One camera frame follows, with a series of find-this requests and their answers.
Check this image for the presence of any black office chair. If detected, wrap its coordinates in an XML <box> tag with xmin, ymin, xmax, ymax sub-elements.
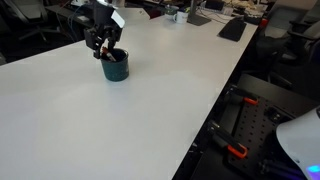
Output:
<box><xmin>254</xmin><ymin>19</ymin><xmax>320</xmax><ymax>99</ymax></box>

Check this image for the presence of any black keyboard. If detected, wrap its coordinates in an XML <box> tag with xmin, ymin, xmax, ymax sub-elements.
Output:
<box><xmin>217</xmin><ymin>17</ymin><xmax>248</xmax><ymax>43</ymax></box>

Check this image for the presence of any white mug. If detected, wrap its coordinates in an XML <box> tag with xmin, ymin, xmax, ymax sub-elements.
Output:
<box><xmin>172</xmin><ymin>10</ymin><xmax>190</xmax><ymax>25</ymax></box>

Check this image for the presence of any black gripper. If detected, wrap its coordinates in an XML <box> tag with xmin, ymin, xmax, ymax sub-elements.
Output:
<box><xmin>82</xmin><ymin>23</ymin><xmax>123</xmax><ymax>61</ymax></box>

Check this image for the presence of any green mug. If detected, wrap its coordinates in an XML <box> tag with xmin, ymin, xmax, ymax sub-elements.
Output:
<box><xmin>164</xmin><ymin>4</ymin><xmax>180</xmax><ymax>21</ymax></box>

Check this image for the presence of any white robot base blue light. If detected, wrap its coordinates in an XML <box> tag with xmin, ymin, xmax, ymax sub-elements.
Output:
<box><xmin>275</xmin><ymin>105</ymin><xmax>320</xmax><ymax>180</ymax></box>

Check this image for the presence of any grey office chair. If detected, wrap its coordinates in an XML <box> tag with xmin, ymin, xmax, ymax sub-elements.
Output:
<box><xmin>0</xmin><ymin>0</ymin><xmax>52</xmax><ymax>44</ymax></box>

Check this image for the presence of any black connector box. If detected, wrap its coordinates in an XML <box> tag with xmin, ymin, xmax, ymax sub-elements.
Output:
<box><xmin>264</xmin><ymin>105</ymin><xmax>295</xmax><ymax>125</ymax></box>

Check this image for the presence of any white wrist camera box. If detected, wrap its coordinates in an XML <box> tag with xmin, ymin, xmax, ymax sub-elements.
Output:
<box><xmin>110</xmin><ymin>9</ymin><xmax>127</xmax><ymax>29</ymax></box>

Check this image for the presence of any dark teal mug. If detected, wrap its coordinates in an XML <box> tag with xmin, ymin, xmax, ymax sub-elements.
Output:
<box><xmin>100</xmin><ymin>48</ymin><xmax>131</xmax><ymax>83</ymax></box>

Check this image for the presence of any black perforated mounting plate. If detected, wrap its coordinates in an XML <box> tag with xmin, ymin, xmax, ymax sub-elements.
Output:
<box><xmin>219</xmin><ymin>93</ymin><xmax>301</xmax><ymax>179</ymax></box>

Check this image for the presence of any orange white marker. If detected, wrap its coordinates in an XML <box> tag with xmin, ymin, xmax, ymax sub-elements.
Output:
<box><xmin>101</xmin><ymin>46</ymin><xmax>117</xmax><ymax>63</ymax></box>

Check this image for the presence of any black orange clamp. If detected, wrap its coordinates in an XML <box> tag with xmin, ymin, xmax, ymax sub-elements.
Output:
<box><xmin>206</xmin><ymin>119</ymin><xmax>249</xmax><ymax>160</ymax></box>
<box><xmin>223</xmin><ymin>87</ymin><xmax>260</xmax><ymax>107</ymax></box>

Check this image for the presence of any blue cable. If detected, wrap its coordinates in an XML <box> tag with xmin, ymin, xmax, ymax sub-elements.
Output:
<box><xmin>67</xmin><ymin>3</ymin><xmax>85</xmax><ymax>34</ymax></box>

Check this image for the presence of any grey monitor stand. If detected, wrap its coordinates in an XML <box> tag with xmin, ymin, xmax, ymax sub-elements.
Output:
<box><xmin>186</xmin><ymin>0</ymin><xmax>212</xmax><ymax>27</ymax></box>

